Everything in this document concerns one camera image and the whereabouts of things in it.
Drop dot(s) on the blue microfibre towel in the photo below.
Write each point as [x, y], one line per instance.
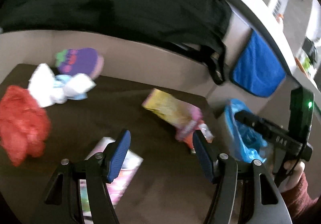
[257, 69]

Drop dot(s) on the dark red sleeve forearm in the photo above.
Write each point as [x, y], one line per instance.
[301, 207]

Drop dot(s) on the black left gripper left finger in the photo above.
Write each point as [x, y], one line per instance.
[62, 201]

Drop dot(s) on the blue lined trash bin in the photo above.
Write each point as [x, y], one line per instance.
[241, 141]

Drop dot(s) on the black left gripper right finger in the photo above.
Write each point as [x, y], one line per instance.
[247, 187]

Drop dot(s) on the crumpled red plastic bag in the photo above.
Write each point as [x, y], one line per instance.
[25, 126]

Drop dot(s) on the purple eggplant shaped sponge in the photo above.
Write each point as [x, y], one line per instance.
[85, 60]

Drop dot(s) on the black cloth on cabinet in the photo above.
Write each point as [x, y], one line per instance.
[193, 28]

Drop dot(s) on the right hand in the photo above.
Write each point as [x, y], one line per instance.
[292, 180]

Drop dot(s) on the pink yellow snack bag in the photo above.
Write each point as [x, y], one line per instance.
[185, 117]

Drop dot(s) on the red snack wrapper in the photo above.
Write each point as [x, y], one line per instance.
[195, 137]

